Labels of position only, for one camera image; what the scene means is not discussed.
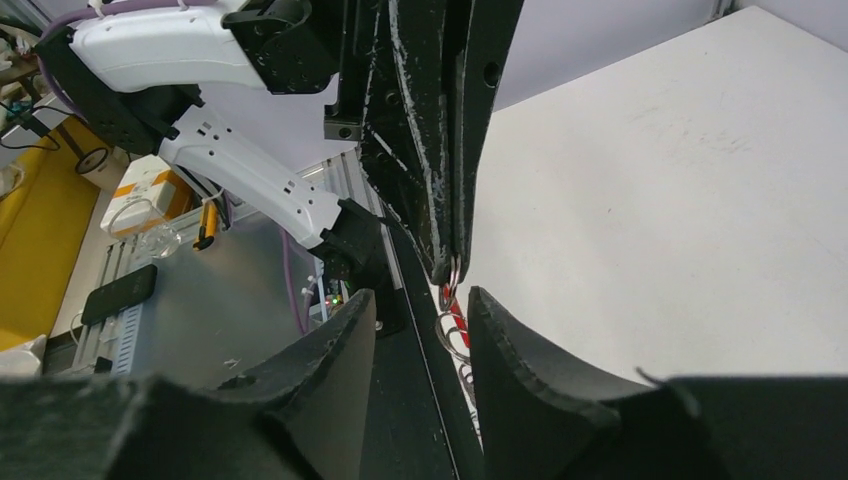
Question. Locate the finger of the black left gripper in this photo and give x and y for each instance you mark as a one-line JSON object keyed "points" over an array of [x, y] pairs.
{"points": [[406, 127], [484, 35]]}

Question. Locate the left white cable duct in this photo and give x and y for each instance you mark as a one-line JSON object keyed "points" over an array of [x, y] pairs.
{"points": [[126, 342]]}

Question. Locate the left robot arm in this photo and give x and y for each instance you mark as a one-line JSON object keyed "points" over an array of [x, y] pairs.
{"points": [[133, 70]]}

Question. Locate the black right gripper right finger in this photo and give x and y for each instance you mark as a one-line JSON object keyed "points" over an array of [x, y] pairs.
{"points": [[546, 414]]}

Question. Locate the black smartphone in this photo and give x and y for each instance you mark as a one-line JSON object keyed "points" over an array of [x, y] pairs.
{"points": [[118, 295]]}

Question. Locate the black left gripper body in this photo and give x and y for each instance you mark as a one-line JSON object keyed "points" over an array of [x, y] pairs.
{"points": [[367, 90]]}

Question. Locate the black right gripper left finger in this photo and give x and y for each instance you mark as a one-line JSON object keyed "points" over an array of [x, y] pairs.
{"points": [[301, 414]]}

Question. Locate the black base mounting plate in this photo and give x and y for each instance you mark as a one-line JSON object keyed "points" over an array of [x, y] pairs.
{"points": [[418, 424]]}

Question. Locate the metal key holder red handle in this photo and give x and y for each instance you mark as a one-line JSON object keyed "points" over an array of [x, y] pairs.
{"points": [[452, 333]]}

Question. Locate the white orange box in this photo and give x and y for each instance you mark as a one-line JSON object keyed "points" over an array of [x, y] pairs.
{"points": [[149, 193]]}

